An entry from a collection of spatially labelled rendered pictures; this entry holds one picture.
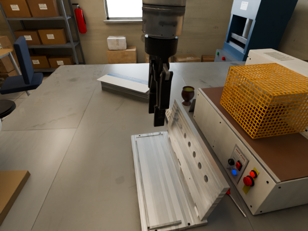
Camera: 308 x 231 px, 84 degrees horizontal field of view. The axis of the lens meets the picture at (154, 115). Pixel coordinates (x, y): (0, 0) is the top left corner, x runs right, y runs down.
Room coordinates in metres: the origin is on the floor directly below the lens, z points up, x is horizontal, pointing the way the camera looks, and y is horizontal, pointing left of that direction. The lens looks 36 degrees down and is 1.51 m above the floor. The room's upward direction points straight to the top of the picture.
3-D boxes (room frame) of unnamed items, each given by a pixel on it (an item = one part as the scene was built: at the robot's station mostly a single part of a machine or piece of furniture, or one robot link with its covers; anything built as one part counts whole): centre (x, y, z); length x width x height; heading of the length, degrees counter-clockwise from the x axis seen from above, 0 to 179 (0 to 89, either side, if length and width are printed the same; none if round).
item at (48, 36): (3.62, 1.96, 0.77); 0.42 x 0.17 x 0.26; 95
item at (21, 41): (2.19, 1.78, 0.52); 0.60 x 0.58 x 1.04; 94
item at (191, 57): (3.78, -0.71, 0.16); 0.50 x 0.38 x 0.32; 104
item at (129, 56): (3.72, 0.67, 0.38); 0.60 x 0.40 x 0.26; 94
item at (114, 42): (3.72, 0.75, 0.62); 0.36 x 0.29 x 0.22; 94
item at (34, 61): (3.59, 2.41, 0.29); 0.42 x 0.18 x 0.25; 97
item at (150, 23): (0.42, -0.02, 1.46); 0.09 x 0.09 x 0.06
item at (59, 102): (1.20, 0.67, 0.88); 0.99 x 0.45 x 0.03; 4
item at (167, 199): (0.44, -0.03, 0.92); 0.44 x 0.21 x 0.04; 11
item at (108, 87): (1.12, 0.19, 0.95); 0.40 x 0.13 x 0.09; 62
